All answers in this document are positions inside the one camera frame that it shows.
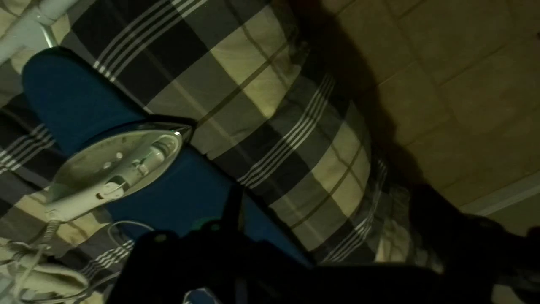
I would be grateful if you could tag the blue ironing mat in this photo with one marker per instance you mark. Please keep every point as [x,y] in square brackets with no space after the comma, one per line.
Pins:
[73,95]

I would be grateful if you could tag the plaid bed comforter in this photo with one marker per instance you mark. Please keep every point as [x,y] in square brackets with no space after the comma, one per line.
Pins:
[254,73]

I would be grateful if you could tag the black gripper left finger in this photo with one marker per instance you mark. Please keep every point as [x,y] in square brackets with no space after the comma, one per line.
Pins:
[170,271]

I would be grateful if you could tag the white pressing iron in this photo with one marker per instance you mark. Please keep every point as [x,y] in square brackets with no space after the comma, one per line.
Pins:
[112,170]

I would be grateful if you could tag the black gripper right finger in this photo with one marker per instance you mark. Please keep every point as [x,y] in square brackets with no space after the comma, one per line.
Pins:
[467,242]

